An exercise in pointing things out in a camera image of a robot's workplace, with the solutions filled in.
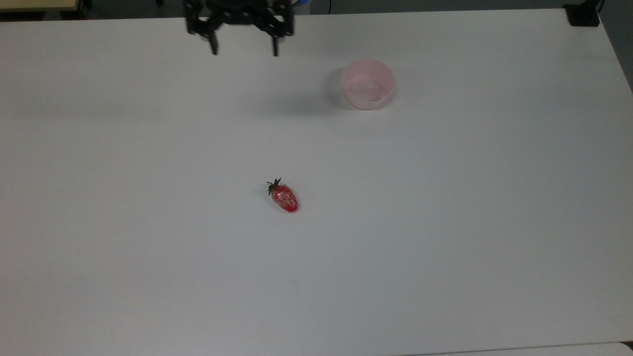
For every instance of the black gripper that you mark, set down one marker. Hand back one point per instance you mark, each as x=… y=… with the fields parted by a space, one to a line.
x=237 y=15

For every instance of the red strawberry with green leaves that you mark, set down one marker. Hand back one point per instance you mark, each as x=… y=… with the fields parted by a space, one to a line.
x=285 y=199

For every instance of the pink plastic bowl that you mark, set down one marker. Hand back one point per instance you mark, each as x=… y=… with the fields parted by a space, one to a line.
x=368 y=84

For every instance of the beige wooden table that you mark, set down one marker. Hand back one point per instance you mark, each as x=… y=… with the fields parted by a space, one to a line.
x=37 y=4

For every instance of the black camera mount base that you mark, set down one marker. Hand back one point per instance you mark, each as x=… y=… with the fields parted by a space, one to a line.
x=583 y=15

